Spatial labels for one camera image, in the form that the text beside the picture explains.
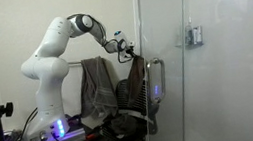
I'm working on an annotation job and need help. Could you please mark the dark crumpled cloth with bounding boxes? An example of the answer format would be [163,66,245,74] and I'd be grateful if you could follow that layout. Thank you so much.
[107,111,140,139]

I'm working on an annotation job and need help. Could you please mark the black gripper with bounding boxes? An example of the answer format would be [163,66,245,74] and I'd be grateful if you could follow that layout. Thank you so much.
[123,40,140,60]

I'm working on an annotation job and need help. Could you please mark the glass shower door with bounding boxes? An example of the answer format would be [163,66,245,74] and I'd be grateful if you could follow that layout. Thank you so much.
[124,0,210,141]

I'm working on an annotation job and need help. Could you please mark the black slatted chair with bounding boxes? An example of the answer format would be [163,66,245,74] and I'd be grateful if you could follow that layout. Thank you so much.
[94,74,162,141]

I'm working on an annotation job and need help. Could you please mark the black clamp knob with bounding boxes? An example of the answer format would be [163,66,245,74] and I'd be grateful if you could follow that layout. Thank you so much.
[0,101,16,120]

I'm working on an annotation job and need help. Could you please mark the chrome towel bar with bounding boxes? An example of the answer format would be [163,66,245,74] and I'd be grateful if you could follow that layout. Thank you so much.
[68,60,83,68]

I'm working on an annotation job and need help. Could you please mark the thick black base cable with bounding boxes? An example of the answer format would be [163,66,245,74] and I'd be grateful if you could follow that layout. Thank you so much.
[2,107,44,141]

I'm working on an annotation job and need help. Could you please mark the chrome door handle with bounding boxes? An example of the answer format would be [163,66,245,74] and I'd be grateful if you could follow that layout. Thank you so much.
[144,56,171,105]

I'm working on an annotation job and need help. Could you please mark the metal door hinge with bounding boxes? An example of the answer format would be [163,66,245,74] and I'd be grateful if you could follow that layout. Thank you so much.
[181,18,206,51]

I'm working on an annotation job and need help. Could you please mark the black arm-mounted cable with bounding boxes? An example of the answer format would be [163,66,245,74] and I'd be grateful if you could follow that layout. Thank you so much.
[67,6,134,71]

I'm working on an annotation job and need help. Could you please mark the red black plug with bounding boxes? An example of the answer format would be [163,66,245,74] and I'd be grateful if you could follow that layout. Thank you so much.
[84,131,99,141]

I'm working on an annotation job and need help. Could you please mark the gray striped hanging towel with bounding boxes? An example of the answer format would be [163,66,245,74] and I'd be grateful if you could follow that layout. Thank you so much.
[72,54,121,122]

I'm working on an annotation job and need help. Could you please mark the dark gray brownish towel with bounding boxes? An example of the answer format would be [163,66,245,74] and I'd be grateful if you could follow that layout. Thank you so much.
[119,54,153,113]

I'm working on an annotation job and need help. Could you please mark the fixed glass shower panel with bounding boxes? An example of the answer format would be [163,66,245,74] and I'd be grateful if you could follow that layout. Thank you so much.
[159,0,253,141]

